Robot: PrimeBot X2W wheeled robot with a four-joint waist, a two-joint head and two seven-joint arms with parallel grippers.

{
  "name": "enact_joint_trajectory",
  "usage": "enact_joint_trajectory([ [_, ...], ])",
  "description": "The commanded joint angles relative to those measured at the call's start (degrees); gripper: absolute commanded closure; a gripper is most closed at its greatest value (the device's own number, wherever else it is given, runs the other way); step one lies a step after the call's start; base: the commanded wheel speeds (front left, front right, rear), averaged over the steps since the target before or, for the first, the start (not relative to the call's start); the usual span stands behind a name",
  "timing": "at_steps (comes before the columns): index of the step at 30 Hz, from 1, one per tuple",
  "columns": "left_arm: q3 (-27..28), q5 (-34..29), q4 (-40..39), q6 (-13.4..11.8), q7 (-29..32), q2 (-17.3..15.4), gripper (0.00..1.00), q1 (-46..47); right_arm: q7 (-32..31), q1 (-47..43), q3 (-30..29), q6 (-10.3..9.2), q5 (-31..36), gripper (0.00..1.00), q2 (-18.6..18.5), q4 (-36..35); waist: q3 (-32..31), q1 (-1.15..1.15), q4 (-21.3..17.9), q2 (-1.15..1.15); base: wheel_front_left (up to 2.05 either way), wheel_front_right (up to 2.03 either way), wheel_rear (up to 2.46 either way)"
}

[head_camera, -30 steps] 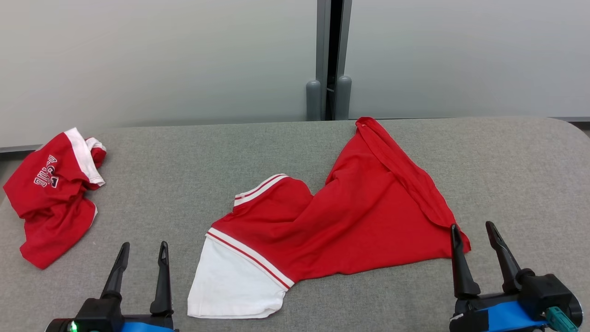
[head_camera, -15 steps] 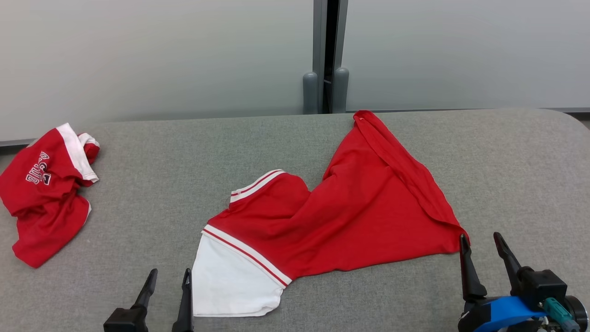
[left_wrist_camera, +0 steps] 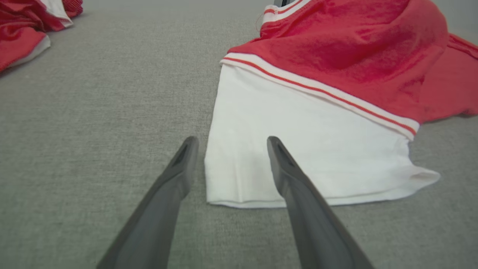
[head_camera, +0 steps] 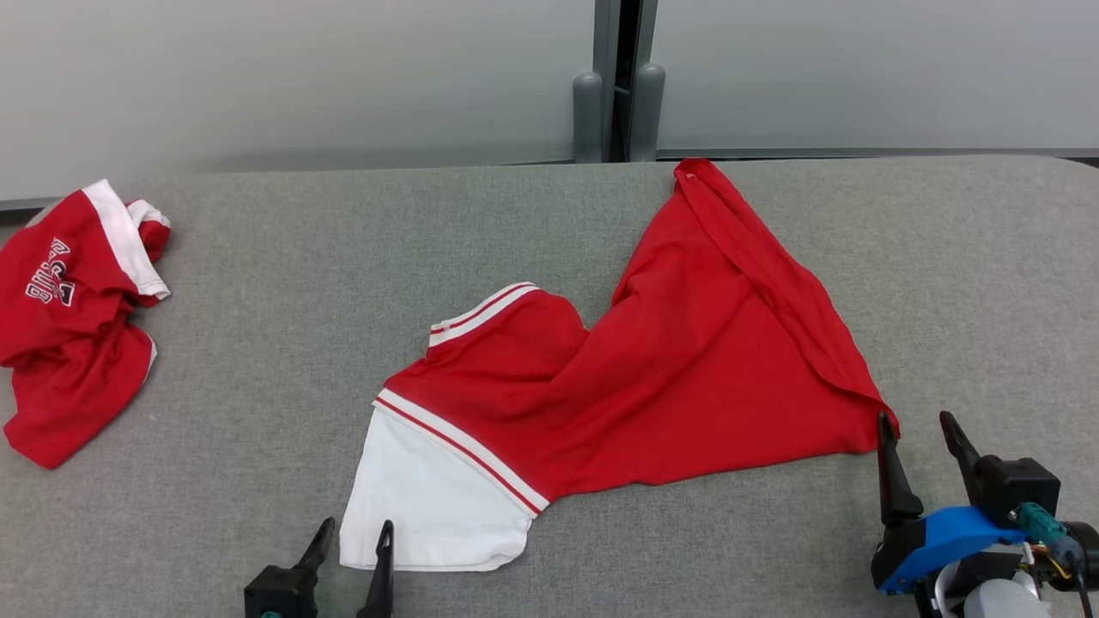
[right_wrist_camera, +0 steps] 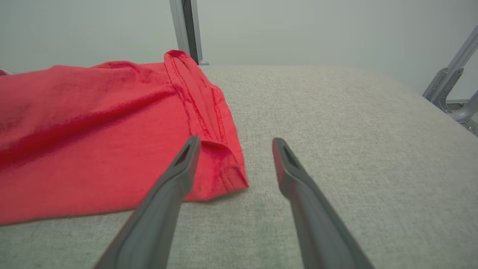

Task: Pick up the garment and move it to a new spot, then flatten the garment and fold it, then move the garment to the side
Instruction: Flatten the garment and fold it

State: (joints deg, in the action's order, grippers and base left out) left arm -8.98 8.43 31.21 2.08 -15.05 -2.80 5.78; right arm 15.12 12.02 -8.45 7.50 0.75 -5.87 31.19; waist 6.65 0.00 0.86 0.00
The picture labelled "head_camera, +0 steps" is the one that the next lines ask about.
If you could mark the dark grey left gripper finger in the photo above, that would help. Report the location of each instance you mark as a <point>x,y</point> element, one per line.
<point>321,545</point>
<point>384,575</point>

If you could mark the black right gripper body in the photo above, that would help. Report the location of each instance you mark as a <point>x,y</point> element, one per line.
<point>893,545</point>

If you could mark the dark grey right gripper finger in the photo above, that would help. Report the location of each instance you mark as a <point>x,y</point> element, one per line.
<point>962,451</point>
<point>895,489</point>

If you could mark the red jersey with white sleeves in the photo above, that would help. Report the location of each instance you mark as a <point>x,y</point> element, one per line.
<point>670,386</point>

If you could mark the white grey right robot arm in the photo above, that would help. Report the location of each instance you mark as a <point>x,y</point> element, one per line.
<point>996,601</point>

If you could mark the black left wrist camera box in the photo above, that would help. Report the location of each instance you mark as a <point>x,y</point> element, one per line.
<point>283,592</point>

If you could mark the blue right camera mount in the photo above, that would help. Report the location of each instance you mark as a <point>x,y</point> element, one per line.
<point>953,530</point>

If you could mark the grey cylindrical post foot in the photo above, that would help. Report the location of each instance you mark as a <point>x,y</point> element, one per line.
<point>588,120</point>
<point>646,112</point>

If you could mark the grey partition double post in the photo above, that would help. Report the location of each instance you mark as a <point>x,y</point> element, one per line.
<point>605,51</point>

